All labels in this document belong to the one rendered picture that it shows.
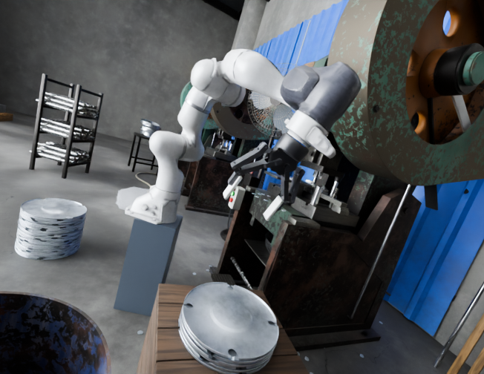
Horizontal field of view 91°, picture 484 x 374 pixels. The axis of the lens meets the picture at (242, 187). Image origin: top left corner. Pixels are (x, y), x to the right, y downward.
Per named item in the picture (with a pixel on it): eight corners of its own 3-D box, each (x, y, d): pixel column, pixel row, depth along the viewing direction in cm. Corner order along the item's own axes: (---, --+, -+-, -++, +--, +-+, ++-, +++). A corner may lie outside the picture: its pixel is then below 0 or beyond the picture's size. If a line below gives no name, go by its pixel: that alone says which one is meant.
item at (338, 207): (339, 214, 110) (347, 193, 109) (315, 201, 125) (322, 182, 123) (348, 215, 113) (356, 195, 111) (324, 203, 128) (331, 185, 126)
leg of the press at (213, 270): (213, 281, 151) (256, 144, 136) (208, 271, 161) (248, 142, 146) (320, 283, 191) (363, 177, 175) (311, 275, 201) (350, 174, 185)
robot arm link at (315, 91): (287, 108, 67) (266, 90, 60) (318, 66, 64) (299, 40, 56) (334, 137, 55) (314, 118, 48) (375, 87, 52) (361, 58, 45)
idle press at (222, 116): (177, 215, 240) (225, 34, 210) (170, 188, 329) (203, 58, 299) (298, 234, 301) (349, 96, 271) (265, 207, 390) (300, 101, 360)
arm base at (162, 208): (118, 214, 99) (125, 182, 97) (135, 202, 117) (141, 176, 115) (171, 228, 102) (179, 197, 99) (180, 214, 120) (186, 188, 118)
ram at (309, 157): (312, 163, 119) (334, 104, 113) (295, 158, 132) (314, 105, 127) (337, 171, 126) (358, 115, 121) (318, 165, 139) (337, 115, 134)
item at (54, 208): (36, 223, 114) (36, 222, 113) (10, 201, 125) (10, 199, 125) (96, 215, 139) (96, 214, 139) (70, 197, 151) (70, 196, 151)
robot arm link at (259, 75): (246, 41, 72) (321, 59, 51) (280, 77, 85) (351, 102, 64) (226, 75, 74) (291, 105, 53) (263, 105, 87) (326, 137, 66)
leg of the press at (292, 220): (246, 358, 104) (317, 161, 88) (236, 336, 114) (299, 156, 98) (378, 340, 143) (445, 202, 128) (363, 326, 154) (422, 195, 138)
